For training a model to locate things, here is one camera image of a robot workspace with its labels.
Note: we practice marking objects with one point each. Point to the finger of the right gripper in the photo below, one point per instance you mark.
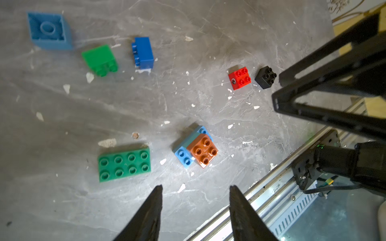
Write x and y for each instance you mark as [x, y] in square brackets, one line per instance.
[360, 72]

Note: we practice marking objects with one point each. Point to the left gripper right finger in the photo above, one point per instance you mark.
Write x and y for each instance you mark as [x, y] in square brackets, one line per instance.
[245, 222]

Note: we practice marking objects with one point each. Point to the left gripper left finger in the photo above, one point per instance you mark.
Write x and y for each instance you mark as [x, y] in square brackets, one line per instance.
[145, 224]

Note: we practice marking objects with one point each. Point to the light blue 2x4 brick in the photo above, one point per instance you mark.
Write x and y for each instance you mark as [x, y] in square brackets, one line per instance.
[183, 154]

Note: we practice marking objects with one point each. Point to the orange 2x2 brick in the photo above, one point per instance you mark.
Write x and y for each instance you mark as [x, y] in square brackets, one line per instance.
[203, 149]

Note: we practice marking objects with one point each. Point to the teal 2x2 brick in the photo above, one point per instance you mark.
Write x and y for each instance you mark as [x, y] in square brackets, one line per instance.
[189, 139]

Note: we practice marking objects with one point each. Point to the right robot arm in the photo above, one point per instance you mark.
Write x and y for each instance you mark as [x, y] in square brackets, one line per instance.
[365, 165]

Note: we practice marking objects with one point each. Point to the green 2x4 brick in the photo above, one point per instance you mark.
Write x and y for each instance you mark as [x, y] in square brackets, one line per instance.
[124, 164]

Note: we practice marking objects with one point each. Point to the black 2x2 brick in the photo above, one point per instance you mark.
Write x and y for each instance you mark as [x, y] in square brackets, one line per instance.
[265, 77]

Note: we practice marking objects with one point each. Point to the red 2x2 brick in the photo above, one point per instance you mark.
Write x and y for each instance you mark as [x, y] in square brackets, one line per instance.
[239, 78]

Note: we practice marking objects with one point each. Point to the green 2x2 brick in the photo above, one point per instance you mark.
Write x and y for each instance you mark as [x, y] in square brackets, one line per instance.
[100, 60]

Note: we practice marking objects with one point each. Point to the dark blue 2x2 brick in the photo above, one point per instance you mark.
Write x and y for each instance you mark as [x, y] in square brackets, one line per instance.
[142, 52]

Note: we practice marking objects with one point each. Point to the light blue 2x2 brick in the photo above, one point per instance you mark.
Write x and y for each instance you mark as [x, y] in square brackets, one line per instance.
[49, 31]

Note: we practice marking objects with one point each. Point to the aluminium front rail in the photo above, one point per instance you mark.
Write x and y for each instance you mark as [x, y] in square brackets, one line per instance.
[283, 206]

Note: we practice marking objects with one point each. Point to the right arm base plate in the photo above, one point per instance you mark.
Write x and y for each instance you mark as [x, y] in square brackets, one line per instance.
[304, 167]

